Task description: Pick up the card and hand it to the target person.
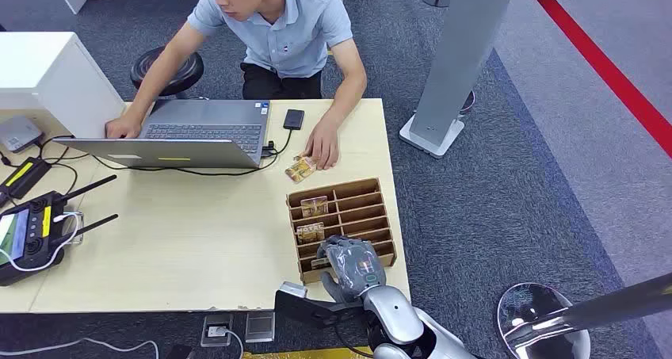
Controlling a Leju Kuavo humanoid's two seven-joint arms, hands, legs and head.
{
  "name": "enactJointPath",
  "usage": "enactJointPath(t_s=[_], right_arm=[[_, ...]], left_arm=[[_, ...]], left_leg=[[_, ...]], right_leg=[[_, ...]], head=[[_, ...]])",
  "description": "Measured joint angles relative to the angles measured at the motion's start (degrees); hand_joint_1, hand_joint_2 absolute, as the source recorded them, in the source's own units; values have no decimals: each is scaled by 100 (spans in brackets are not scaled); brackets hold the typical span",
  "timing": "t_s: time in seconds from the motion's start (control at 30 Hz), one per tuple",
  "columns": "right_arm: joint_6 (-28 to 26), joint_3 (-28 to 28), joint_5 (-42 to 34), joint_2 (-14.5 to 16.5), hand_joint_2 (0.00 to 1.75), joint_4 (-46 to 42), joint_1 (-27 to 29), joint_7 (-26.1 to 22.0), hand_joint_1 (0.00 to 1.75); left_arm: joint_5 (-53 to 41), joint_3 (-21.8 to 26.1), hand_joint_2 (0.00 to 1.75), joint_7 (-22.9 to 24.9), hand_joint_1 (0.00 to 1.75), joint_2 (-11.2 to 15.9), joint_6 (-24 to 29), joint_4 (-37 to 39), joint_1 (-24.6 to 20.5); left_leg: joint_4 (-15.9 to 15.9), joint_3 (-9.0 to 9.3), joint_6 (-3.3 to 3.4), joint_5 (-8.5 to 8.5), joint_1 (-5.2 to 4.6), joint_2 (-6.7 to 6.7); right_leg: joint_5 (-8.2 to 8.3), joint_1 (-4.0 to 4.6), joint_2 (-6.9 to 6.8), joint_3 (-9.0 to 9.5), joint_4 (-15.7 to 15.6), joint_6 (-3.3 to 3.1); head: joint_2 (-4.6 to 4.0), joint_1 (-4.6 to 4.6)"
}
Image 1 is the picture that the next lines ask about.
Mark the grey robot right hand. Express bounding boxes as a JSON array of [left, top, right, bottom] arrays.
[[316, 235, 388, 304]]

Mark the person's left hand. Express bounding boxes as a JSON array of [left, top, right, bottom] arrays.
[[303, 116, 342, 171]]

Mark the person's right hand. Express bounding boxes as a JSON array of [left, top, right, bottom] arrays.
[[105, 113, 143, 139]]

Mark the wooden card organizer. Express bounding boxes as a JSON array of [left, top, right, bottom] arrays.
[[286, 177, 398, 285]]

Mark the gold hotel lettered card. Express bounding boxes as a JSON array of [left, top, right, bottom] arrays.
[[295, 222, 326, 245]]

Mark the brown framed hotel card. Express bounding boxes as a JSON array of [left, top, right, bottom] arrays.
[[300, 196, 330, 219]]

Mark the person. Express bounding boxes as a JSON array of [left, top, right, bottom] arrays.
[[105, 0, 368, 171]]

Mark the black external drive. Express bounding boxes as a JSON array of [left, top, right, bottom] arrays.
[[282, 109, 306, 132]]

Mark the black round stool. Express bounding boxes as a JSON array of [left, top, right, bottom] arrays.
[[130, 45, 205, 99]]

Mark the grey open laptop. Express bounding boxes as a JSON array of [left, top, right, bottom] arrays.
[[52, 99, 272, 170]]

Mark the white box cabinet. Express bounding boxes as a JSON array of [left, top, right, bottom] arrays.
[[0, 31, 127, 139]]

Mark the yellow floor strip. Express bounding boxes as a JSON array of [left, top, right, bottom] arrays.
[[242, 346, 376, 359]]

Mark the small grey router box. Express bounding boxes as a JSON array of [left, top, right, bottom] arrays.
[[0, 116, 44, 155]]

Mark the black device with yellow label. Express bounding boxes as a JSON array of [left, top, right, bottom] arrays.
[[0, 157, 52, 206]]

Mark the grey floor cover plate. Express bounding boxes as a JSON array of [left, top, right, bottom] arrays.
[[244, 311, 276, 344]]

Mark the black remote controller with antennas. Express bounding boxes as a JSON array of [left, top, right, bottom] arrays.
[[0, 174, 120, 288]]

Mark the floor power socket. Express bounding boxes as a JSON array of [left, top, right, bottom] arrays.
[[200, 313, 234, 348]]

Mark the grey kiosk stand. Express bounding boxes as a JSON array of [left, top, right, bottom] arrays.
[[399, 0, 521, 159]]

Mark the chrome stanchion base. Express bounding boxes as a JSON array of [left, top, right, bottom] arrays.
[[496, 283, 592, 359]]

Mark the chrome stanchion pole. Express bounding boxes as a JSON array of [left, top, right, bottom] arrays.
[[503, 272, 672, 342]]

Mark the red barrier belt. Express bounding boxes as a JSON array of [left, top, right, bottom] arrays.
[[519, 0, 672, 159]]

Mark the short black drive cable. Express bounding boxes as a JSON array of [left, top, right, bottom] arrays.
[[261, 128, 293, 158]]

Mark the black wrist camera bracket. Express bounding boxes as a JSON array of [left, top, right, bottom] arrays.
[[273, 289, 368, 330]]

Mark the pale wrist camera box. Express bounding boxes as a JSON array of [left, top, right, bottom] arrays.
[[281, 281, 309, 299]]

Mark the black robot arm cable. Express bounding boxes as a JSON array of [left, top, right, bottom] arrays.
[[333, 325, 375, 359]]

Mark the long black laptop cable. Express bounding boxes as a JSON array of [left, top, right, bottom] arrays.
[[91, 151, 279, 178]]

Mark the white controller cable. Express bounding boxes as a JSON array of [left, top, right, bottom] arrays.
[[0, 212, 85, 273]]

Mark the white socket plug cable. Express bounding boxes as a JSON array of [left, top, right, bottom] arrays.
[[209, 327, 245, 359]]

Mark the white floor cable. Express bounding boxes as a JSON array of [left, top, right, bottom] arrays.
[[0, 338, 160, 359]]

